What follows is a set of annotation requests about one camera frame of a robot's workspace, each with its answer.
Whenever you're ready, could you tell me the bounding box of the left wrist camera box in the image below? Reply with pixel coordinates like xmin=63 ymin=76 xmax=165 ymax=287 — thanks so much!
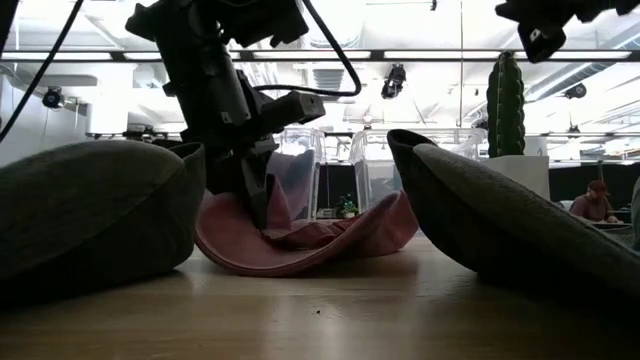
xmin=252 ymin=89 xmax=327 ymax=132

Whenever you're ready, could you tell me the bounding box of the thin black hanging cable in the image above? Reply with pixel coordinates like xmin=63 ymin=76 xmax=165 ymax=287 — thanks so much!
xmin=0 ymin=0 xmax=85 ymax=145

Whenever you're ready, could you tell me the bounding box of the black left camera cable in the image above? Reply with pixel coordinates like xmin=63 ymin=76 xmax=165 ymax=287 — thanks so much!
xmin=253 ymin=0 xmax=363 ymax=98

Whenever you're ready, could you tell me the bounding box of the white hexagonal plant pot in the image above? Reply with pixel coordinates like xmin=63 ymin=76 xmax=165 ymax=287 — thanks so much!
xmin=480 ymin=154 xmax=551 ymax=202

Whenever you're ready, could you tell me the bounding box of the clear plastic bin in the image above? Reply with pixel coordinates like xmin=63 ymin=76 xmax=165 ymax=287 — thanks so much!
xmin=269 ymin=127 xmax=327 ymax=225
xmin=348 ymin=127 xmax=490 ymax=214

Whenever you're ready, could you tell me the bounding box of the green cactus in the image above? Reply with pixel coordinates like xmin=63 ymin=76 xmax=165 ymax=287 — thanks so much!
xmin=486 ymin=49 xmax=527 ymax=159

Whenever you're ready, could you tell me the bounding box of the ceiling vent grille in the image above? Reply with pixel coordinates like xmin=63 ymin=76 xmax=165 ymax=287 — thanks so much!
xmin=310 ymin=67 xmax=347 ymax=92

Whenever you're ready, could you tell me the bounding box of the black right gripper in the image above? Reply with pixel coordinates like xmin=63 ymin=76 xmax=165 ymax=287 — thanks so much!
xmin=495 ymin=0 xmax=591 ymax=64

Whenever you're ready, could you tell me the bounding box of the dark grey baseball cap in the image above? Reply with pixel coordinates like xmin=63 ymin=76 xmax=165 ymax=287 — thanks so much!
xmin=0 ymin=139 xmax=207 ymax=301
xmin=386 ymin=128 xmax=640 ymax=304

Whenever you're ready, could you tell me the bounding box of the black beam with light strips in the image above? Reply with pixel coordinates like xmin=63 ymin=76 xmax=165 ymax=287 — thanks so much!
xmin=0 ymin=48 xmax=640 ymax=63

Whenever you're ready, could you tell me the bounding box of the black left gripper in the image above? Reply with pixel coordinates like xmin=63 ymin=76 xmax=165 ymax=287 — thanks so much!
xmin=167 ymin=59 xmax=279 ymax=231

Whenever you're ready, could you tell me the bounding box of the small green potted plant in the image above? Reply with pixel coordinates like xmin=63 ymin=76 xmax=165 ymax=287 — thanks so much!
xmin=335 ymin=193 xmax=360 ymax=220

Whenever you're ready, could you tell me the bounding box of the person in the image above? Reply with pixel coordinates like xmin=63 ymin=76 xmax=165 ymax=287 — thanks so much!
xmin=568 ymin=179 xmax=622 ymax=225

